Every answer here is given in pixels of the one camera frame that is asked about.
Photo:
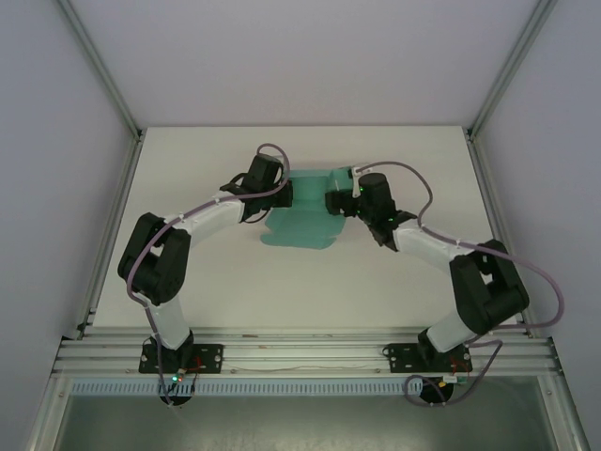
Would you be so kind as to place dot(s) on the long aluminium base rail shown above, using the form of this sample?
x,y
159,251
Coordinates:
x,y
300,350

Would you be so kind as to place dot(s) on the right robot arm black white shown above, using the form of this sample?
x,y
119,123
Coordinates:
x,y
488,291

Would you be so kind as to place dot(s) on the aluminium frame post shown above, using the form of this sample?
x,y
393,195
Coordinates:
x,y
101,66
512,66

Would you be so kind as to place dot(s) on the small white connector board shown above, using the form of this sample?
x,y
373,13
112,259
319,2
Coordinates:
x,y
453,379

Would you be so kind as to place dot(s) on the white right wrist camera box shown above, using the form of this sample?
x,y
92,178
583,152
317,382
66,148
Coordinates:
x,y
358,169

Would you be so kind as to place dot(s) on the aluminium lower frame bar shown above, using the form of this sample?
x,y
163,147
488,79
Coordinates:
x,y
563,413
47,413

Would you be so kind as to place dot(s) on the aluminium side rail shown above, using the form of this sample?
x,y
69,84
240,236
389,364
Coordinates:
x,y
483,188
123,188

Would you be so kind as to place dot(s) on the small board with green light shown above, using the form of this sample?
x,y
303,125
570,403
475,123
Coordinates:
x,y
178,377

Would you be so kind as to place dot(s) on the grey metal sheet panel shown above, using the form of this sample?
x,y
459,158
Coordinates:
x,y
300,423

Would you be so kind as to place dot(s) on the teal paper box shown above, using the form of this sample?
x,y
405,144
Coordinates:
x,y
300,230

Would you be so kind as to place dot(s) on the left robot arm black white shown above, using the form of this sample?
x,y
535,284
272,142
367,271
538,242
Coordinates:
x,y
155,268

